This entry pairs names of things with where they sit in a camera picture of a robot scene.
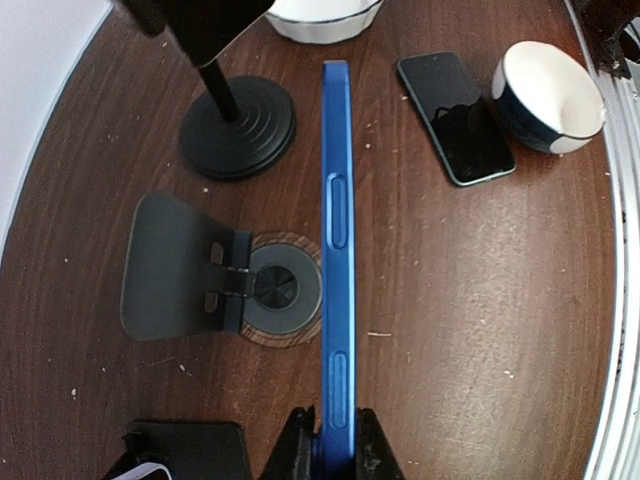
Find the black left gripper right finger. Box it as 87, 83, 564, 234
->
355, 408, 405, 480

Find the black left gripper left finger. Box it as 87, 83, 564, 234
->
259, 406, 316, 480

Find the blue-edged black smartphone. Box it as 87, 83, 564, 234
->
316, 61, 357, 479

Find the white-cased smartphone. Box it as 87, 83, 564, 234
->
112, 462, 172, 480

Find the clear-base metal phone stand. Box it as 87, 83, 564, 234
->
120, 193, 322, 348

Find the dark smartphone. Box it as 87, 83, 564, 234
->
397, 51, 516, 187

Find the black round-base clamp phone stand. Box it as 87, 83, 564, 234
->
120, 0, 297, 181

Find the black folding phone stand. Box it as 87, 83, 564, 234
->
104, 420, 251, 479

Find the white round bowl black rim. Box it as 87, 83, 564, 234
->
491, 41, 606, 155

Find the white scalloped dish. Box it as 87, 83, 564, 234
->
265, 0, 384, 45

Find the aluminium front rail frame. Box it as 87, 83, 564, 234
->
565, 1, 639, 479

